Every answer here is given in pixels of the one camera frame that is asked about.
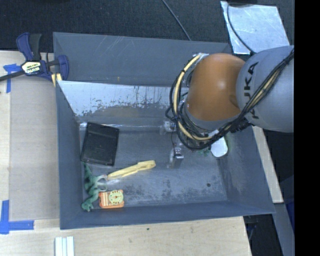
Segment green toy dinosaur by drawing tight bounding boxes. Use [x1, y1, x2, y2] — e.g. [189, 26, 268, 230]
[80, 163, 109, 213]

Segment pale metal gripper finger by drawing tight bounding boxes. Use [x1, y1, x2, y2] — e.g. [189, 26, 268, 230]
[159, 119, 177, 136]
[166, 146, 185, 170]

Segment grey metal bin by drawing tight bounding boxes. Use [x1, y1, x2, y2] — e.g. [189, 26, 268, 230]
[52, 31, 276, 231]

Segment black flat case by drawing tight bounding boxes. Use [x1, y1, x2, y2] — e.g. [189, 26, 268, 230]
[80, 121, 120, 167]

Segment yellow plastic tongs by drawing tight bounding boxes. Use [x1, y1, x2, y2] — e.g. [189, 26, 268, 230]
[106, 159, 157, 181]

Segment orange toy clock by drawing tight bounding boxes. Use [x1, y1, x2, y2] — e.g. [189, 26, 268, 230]
[97, 188, 125, 209]

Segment black cylinder on white bracket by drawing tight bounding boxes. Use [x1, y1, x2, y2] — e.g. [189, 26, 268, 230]
[210, 136, 230, 159]

